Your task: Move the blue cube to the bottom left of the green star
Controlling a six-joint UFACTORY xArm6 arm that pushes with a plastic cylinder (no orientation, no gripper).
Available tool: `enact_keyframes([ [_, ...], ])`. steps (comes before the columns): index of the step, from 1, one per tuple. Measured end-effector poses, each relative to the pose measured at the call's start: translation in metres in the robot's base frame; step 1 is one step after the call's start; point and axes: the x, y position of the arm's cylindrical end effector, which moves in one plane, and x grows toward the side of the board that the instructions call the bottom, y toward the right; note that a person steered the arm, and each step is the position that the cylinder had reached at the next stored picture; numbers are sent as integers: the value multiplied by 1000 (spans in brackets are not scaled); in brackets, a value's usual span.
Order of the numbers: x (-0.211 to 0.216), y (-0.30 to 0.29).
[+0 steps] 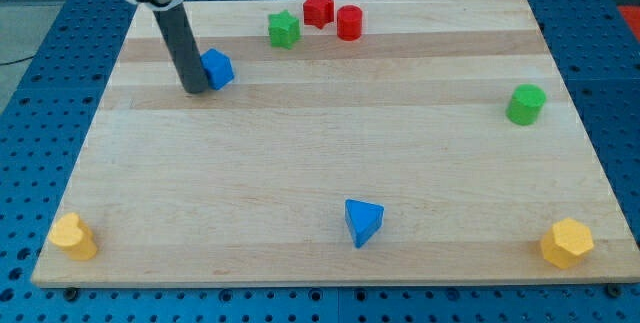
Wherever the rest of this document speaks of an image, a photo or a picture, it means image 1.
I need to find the blue cube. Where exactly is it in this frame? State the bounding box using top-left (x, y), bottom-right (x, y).
top-left (201, 49), bottom-right (235, 90)

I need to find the green star block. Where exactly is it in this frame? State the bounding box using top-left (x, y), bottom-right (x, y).
top-left (268, 10), bottom-right (300, 49)

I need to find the red star block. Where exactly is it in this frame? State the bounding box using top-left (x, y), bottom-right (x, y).
top-left (303, 0), bottom-right (334, 29)

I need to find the blue triangle block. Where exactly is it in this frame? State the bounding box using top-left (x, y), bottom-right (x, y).
top-left (345, 199), bottom-right (384, 249)

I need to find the wooden board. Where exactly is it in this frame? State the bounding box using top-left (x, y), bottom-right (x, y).
top-left (32, 0), bottom-right (639, 288)

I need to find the red cylinder block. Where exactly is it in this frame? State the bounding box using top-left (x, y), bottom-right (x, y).
top-left (337, 5), bottom-right (363, 41)

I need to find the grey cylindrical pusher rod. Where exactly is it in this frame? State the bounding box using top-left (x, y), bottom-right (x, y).
top-left (153, 3), bottom-right (209, 94)

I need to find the green cylinder block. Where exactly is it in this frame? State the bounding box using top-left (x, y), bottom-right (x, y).
top-left (505, 84), bottom-right (546, 126)

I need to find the yellow hexagon block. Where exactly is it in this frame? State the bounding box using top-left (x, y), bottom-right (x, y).
top-left (540, 218), bottom-right (595, 269)

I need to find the yellow heart block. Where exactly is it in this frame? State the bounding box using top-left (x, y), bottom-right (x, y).
top-left (47, 212), bottom-right (98, 261)

